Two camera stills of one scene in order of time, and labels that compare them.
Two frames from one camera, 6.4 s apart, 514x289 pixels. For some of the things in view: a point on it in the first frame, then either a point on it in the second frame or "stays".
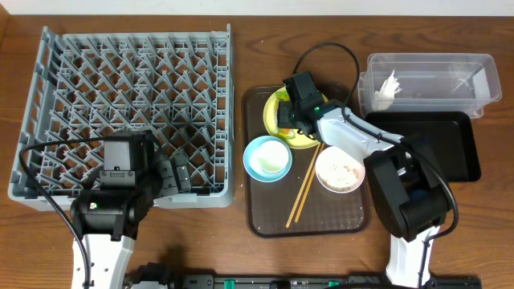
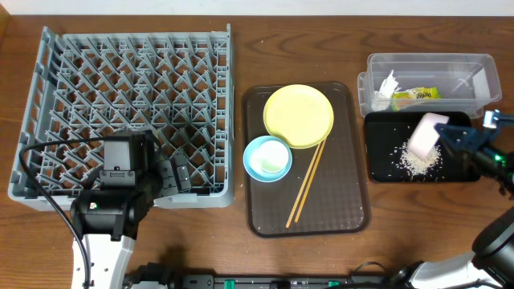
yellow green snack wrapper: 283,95 → 417,93
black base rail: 165,279 stays
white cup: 269,156 stays
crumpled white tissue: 384,99 stays
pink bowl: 337,171 → 425,135
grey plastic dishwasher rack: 178,86 stays
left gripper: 169,177 stays
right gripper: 287,114 → 469,146
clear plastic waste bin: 429,82 stays
